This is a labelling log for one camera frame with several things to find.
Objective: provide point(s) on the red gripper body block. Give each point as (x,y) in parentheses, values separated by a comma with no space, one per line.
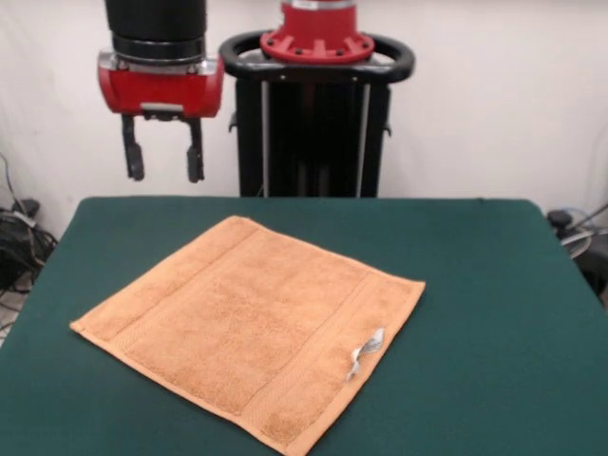
(161,92)

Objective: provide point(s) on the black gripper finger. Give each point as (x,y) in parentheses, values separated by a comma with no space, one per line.
(133,152)
(195,157)

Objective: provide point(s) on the orange terry towel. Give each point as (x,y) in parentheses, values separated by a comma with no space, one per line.
(247,323)

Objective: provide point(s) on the dark green table cloth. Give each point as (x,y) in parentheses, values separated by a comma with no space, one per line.
(475,332)

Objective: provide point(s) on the black floor object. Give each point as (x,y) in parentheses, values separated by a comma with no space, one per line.
(596,271)

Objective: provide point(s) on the black pedestal foot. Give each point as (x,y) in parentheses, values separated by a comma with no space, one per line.
(560,217)
(27,207)

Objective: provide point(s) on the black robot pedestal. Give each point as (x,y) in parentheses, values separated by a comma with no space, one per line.
(313,133)

